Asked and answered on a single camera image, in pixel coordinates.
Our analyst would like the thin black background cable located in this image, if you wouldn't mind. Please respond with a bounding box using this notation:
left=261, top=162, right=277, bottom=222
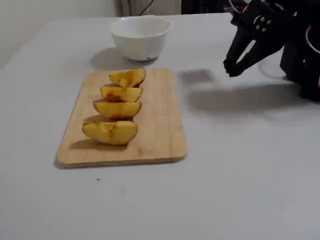
left=139, top=0, right=155, bottom=16

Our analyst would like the largest yellow apple slice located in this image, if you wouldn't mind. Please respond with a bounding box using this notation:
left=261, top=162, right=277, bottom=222
left=82, top=120, right=138, bottom=146

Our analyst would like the yellow apple slice red skin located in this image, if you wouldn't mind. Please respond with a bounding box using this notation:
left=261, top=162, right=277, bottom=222
left=108, top=68, right=147, bottom=88

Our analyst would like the white ceramic bowl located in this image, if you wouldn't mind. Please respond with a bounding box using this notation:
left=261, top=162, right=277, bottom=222
left=109, top=15, right=173, bottom=62

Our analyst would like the wooden cutting board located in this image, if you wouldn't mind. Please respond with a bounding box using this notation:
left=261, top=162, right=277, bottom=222
left=56, top=67, right=188, bottom=169

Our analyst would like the grey-brown curtain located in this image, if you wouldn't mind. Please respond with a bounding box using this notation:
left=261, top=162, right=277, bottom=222
left=117, top=0, right=182, bottom=18

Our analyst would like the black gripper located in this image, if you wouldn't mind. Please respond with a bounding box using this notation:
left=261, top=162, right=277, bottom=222
left=222, top=0, right=299, bottom=78

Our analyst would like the yellow apple slice red core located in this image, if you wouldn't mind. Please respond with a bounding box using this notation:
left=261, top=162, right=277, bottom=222
left=100, top=84, right=143, bottom=103

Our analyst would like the red white servo wire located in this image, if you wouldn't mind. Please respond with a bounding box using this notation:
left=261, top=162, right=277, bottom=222
left=305, top=24, right=320, bottom=88

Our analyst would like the dark patterned cloth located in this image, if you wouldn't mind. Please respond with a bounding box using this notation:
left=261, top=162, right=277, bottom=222
left=180, top=0, right=235, bottom=15

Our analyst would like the red black gripper wire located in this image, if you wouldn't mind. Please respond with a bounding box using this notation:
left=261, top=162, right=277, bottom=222
left=227, top=0, right=242, bottom=14

